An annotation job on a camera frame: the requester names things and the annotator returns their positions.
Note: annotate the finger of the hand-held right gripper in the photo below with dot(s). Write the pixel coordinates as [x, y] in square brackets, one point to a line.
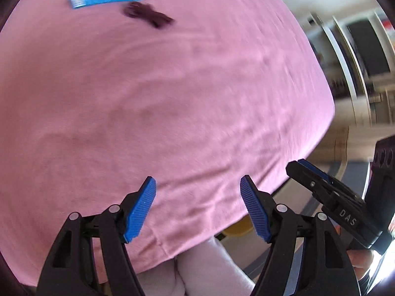
[305, 177]
[314, 169]

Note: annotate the person's right hand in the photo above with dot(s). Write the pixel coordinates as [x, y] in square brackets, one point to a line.
[361, 257]

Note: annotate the person's light pink pants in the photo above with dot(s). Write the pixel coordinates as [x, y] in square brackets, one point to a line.
[203, 271]

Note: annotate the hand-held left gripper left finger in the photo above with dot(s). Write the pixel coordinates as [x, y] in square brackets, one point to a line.
[140, 209]

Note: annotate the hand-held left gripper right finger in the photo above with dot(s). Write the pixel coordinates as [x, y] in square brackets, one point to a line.
[256, 209]

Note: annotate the dark screen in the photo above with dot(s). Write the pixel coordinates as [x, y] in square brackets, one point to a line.
[368, 46]

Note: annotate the dark maroon cloth pouch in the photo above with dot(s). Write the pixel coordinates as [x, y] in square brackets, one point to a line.
[145, 14]

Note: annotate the pink bed sheet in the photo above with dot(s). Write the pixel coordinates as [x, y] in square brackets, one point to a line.
[154, 98]

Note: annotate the white wall shelf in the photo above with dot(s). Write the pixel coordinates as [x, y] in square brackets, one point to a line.
[339, 52]

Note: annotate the yellow round bucket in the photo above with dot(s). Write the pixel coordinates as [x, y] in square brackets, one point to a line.
[237, 226]

